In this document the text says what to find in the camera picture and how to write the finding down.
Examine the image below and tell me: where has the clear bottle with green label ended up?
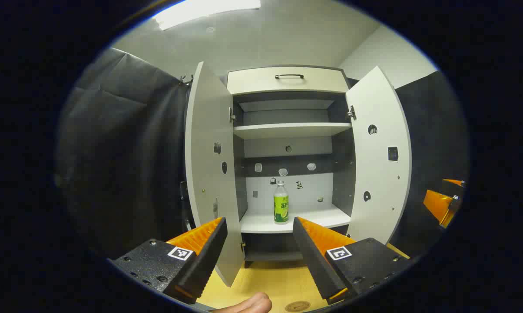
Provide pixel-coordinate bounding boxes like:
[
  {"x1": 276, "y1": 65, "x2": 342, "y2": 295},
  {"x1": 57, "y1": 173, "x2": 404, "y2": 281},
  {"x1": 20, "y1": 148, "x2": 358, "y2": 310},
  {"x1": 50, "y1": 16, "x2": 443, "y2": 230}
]
[{"x1": 274, "y1": 180, "x2": 289, "y2": 225}]

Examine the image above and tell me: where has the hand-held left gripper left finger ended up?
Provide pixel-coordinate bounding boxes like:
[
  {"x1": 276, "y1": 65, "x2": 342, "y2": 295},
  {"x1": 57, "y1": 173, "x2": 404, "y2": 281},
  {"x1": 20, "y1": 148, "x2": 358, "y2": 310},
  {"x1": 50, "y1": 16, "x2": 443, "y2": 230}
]
[{"x1": 109, "y1": 216, "x2": 228, "y2": 305}]

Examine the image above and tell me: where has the round brown coaster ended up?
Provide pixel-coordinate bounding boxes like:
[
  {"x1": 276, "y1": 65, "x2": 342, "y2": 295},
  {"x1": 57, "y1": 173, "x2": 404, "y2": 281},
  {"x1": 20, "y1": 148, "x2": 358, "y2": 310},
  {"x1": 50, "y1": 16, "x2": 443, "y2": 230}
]
[{"x1": 285, "y1": 300, "x2": 311, "y2": 313}]

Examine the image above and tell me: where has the white cabinet door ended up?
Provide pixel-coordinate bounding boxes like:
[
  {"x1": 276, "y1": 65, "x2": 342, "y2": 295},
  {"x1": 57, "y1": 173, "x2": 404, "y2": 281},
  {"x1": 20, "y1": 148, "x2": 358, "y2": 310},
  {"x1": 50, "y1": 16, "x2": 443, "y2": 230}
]
[
  {"x1": 185, "y1": 61, "x2": 245, "y2": 287},
  {"x1": 345, "y1": 66, "x2": 412, "y2": 245}
]

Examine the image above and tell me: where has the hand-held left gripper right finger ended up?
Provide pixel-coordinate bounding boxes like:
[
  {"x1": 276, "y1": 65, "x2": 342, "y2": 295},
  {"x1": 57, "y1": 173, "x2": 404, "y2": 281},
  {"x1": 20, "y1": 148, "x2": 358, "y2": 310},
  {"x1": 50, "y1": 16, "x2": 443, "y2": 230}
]
[{"x1": 293, "y1": 216, "x2": 412, "y2": 305}]

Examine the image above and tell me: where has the ceiling light panel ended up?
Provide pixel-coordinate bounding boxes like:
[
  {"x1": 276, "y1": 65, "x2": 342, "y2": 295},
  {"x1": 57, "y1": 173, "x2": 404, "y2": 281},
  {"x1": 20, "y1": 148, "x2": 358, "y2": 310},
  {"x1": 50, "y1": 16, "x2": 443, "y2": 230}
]
[{"x1": 152, "y1": 0, "x2": 261, "y2": 31}]

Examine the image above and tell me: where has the grey and white cabinet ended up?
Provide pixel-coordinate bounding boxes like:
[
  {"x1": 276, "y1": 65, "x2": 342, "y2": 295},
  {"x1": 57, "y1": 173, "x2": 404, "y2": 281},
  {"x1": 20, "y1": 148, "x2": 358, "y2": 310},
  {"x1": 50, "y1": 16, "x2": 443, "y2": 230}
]
[{"x1": 227, "y1": 65, "x2": 357, "y2": 268}]

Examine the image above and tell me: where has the white cabinet shelf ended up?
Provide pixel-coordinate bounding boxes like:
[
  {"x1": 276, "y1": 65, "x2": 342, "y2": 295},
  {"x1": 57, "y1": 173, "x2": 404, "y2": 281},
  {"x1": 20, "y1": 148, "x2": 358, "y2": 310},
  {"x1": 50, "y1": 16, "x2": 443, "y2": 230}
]
[
  {"x1": 240, "y1": 204, "x2": 351, "y2": 234},
  {"x1": 233, "y1": 123, "x2": 352, "y2": 140}
]

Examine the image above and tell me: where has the white cabinet drawer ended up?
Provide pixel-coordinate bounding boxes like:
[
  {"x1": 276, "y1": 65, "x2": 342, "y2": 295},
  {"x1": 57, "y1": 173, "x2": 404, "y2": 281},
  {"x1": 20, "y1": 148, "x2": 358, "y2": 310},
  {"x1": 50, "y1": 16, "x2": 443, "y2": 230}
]
[{"x1": 227, "y1": 66, "x2": 350, "y2": 95}]

